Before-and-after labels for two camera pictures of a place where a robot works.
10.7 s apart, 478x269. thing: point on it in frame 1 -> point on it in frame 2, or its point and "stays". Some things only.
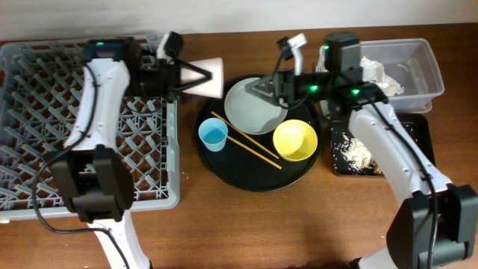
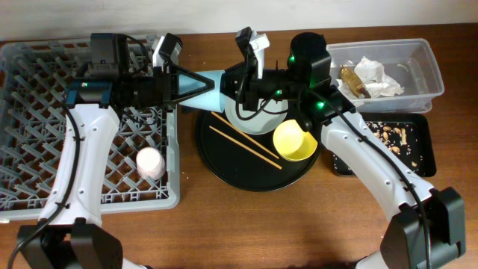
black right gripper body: [313, 85] -> [280, 82]
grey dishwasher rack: [39, 84] stays
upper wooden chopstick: [245, 134] stays
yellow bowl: [295, 140] stays
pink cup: [213, 87] -> [150, 164]
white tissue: [374, 71] stays
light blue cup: [213, 133] -> [213, 100]
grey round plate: [251, 113] stays
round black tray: [250, 161] stays
